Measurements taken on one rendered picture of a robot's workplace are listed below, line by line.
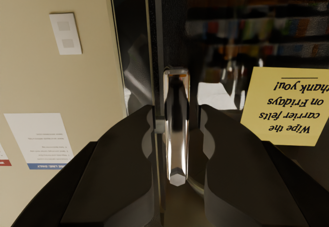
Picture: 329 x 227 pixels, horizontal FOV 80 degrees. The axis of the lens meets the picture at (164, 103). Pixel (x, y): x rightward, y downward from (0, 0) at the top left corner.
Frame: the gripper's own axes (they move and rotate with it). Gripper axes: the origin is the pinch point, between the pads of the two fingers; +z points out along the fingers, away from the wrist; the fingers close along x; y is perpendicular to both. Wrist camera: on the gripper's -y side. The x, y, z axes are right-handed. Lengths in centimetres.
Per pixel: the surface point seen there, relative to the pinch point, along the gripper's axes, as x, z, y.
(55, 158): -48, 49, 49
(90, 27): -24, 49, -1
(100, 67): -23, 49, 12
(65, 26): -31, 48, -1
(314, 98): 11.8, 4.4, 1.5
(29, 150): -58, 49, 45
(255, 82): 6.6, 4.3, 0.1
